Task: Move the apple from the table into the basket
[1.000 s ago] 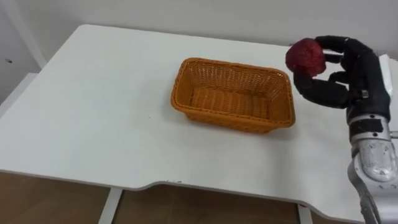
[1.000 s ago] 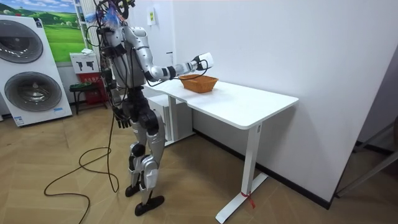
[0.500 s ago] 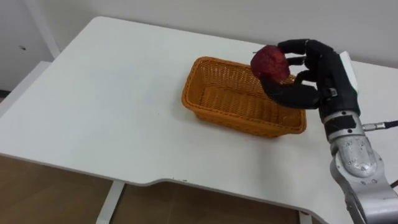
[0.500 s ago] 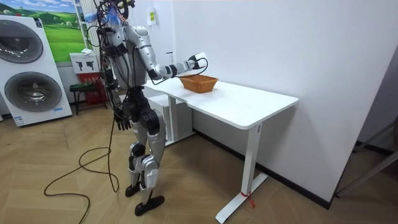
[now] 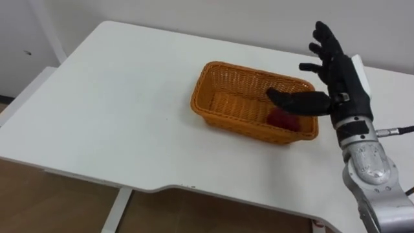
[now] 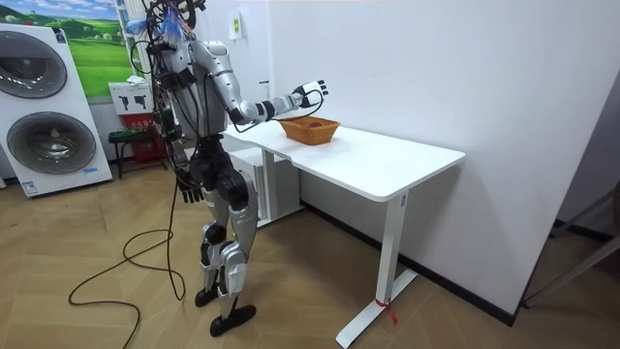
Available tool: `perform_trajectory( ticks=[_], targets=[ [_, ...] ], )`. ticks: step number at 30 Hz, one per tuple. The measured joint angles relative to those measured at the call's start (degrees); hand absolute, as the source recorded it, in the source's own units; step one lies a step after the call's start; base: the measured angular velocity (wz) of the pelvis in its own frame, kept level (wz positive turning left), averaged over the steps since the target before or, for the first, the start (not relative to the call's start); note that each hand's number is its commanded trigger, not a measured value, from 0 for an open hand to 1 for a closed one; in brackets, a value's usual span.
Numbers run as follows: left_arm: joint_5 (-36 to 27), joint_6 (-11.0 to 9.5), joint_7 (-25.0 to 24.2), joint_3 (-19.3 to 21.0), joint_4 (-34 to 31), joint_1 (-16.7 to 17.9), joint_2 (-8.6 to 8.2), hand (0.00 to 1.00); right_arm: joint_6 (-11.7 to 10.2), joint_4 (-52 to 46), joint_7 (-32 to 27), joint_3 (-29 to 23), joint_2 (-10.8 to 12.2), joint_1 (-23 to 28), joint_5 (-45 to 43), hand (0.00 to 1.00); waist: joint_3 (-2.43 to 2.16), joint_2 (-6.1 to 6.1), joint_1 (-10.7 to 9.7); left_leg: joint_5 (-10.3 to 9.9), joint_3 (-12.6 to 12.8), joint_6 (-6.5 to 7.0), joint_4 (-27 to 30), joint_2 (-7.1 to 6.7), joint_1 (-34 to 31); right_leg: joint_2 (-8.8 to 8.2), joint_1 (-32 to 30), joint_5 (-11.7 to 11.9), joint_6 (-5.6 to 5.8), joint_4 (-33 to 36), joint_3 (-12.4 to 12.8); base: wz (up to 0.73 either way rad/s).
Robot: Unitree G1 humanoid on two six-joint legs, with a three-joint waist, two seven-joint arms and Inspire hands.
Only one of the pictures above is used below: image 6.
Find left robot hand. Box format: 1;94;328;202
174;169;206;205

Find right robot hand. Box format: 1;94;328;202
293;79;330;110

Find orange woven basket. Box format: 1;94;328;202
278;115;342;146

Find red box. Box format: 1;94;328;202
120;112;169;164

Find robot legs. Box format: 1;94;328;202
188;135;258;338

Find black stool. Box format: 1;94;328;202
107;127;169;181

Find white desk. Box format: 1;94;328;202
221;118;467;349

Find white cabinet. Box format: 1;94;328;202
227;144;304;229

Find robot body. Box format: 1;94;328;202
147;0;229;146

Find white cardboard box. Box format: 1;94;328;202
108;80;155;116

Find white washing machine tower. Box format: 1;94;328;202
0;22;114;199

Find red ribbon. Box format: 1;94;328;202
375;297;399;327

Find black floor cable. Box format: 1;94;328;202
67;178;188;349

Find white wall switch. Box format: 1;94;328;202
228;11;244;42

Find cable bundle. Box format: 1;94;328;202
124;0;207;48

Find green landscape wall poster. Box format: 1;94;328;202
0;0;146;99

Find grey metal frame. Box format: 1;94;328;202
521;181;620;309

